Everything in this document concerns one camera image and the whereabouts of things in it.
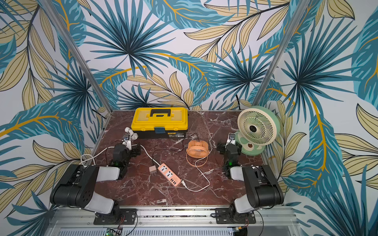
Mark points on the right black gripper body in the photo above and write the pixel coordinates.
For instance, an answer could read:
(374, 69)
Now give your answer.
(222, 149)

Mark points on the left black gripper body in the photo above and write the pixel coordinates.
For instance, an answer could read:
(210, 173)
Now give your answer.
(134, 153)

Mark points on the pink plug adapter cube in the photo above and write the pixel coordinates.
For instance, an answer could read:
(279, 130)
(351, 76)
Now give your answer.
(152, 170)

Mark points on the pink power strip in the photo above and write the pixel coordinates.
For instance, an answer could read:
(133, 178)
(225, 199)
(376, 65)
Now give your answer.
(169, 175)

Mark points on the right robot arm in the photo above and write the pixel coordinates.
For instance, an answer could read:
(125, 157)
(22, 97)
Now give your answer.
(261, 186)

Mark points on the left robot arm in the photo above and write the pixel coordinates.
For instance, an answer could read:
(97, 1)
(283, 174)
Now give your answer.
(76, 188)

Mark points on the small orange desk fan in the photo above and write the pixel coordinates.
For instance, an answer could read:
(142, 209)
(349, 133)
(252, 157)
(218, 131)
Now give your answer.
(199, 150)

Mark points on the green cream desk fan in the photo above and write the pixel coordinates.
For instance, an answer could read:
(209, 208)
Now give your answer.
(257, 128)

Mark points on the white pipe fitting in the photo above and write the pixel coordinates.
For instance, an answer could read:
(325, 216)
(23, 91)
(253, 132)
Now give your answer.
(131, 133)

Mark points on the yellow black toolbox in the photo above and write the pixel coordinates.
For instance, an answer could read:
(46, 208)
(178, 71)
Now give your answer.
(160, 123)

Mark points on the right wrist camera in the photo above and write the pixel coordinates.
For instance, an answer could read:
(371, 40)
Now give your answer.
(231, 139)

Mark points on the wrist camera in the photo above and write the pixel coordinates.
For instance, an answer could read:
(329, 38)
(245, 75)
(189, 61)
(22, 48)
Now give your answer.
(231, 139)
(127, 142)

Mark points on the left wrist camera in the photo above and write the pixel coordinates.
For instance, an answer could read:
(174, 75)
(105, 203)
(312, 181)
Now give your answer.
(127, 142)

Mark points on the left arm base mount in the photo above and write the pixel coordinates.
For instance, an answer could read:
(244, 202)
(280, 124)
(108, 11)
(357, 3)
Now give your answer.
(123, 216)

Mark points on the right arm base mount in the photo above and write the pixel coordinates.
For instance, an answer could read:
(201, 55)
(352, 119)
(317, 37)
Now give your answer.
(231, 216)

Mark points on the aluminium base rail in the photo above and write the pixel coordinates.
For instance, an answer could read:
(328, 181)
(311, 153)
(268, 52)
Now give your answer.
(177, 221)

